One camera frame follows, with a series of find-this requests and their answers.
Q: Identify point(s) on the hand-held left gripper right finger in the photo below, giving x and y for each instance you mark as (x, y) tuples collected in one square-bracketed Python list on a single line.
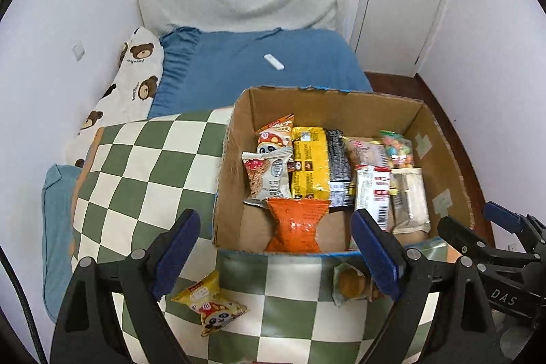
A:
[(377, 257)]

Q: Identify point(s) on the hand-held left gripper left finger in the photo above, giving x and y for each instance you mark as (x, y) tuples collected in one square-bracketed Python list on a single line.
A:
[(177, 253)]

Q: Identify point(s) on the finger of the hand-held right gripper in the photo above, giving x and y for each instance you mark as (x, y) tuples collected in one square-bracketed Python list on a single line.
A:
[(503, 214), (460, 232)]

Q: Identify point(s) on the brown pastry packet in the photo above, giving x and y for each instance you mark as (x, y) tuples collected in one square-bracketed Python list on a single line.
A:
[(352, 285)]

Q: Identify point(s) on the clear white bars packet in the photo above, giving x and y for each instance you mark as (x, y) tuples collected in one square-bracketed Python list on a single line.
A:
[(409, 197)]

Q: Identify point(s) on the yellow panda snack packet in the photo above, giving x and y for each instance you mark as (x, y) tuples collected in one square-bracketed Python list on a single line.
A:
[(213, 304)]

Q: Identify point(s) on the white red label packet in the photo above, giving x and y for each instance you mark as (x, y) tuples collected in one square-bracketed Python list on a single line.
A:
[(375, 189)]

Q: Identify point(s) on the orange snack packet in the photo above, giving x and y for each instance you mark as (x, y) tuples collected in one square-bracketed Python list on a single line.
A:
[(298, 225)]

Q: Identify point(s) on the long black snack packet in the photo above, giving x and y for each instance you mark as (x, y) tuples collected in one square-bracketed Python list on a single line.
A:
[(339, 168)]

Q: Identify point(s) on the colourful candy balls bag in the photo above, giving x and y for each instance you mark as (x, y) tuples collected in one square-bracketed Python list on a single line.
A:
[(396, 148)]

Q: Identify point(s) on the clear pale cake packet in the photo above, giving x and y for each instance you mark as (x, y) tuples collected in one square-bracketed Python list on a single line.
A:
[(367, 153)]

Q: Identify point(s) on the long yellow snack packet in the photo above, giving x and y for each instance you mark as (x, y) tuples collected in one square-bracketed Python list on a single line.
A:
[(309, 168)]

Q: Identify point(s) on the white mushroom print packet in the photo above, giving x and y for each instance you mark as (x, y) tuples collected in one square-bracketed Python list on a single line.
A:
[(266, 176)]

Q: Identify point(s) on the red panda snack packet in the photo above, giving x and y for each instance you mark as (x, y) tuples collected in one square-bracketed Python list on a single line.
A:
[(273, 133)]

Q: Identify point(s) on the cardboard box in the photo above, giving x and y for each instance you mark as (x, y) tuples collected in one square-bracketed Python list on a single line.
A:
[(341, 108)]

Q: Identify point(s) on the green white checkered blanket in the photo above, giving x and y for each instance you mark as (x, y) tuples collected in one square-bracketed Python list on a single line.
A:
[(128, 185)]

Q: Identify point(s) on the light blue cushion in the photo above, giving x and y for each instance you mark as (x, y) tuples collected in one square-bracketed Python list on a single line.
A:
[(57, 219)]

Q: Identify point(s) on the bear print pillow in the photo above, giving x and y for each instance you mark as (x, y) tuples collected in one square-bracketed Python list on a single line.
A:
[(128, 91)]

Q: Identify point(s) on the blue bed sheet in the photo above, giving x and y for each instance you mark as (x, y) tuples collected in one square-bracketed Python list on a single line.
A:
[(239, 65)]

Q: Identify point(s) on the small white remote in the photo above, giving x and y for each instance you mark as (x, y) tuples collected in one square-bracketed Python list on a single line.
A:
[(274, 62)]

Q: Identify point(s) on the white wall socket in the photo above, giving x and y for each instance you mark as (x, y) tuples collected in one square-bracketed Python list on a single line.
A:
[(78, 51)]

